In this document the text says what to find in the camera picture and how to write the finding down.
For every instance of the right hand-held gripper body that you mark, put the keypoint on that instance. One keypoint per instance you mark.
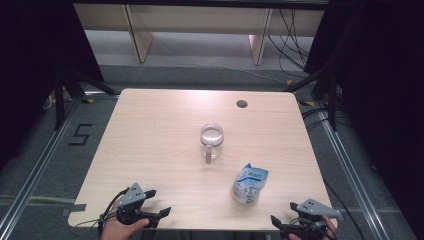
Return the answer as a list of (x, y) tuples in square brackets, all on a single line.
[(316, 209)]

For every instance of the light wooden desk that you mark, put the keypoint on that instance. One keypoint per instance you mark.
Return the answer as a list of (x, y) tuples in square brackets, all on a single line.
[(200, 20)]

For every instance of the aluminium floor rail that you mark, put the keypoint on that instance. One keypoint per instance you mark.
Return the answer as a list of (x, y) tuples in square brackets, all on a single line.
[(36, 170), (351, 173)]

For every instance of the person's left hand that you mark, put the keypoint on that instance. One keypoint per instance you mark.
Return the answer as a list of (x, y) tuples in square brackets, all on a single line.
[(116, 231)]

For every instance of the black metal stand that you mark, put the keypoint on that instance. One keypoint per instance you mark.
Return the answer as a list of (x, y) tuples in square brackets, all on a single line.
[(332, 100), (59, 100)]

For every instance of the blue and white plastic bag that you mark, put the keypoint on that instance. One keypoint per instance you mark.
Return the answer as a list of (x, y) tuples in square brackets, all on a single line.
[(248, 185)]

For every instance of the grey tape strip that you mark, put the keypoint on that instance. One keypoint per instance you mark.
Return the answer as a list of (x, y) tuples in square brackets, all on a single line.
[(77, 208)]

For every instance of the person's right hand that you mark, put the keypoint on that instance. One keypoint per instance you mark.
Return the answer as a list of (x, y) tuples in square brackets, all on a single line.
[(330, 230)]

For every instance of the black curtain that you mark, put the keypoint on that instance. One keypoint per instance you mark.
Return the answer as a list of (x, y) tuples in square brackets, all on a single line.
[(383, 83), (33, 66)]

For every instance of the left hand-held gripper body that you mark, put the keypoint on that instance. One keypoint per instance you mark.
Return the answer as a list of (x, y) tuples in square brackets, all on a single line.
[(133, 196)]

